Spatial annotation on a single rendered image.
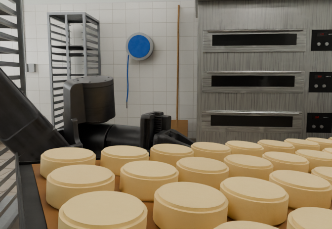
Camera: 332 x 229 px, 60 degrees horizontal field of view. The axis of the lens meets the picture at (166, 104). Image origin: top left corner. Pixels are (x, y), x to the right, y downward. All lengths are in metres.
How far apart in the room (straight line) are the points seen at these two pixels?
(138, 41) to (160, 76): 0.60
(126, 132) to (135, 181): 0.19
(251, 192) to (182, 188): 0.05
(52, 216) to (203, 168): 0.13
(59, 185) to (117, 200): 0.05
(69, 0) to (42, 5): 0.44
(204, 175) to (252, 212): 0.06
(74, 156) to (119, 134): 0.15
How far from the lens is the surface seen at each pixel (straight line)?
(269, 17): 3.38
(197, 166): 0.27
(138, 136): 0.41
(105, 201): 0.19
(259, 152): 0.39
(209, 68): 3.25
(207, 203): 0.19
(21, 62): 2.35
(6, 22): 2.19
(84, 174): 0.23
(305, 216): 0.20
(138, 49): 4.21
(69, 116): 0.42
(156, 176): 0.23
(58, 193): 0.22
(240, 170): 0.30
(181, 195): 0.20
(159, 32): 4.33
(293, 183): 0.26
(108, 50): 4.47
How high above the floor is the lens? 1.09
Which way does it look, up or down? 6 degrees down
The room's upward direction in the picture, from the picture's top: straight up
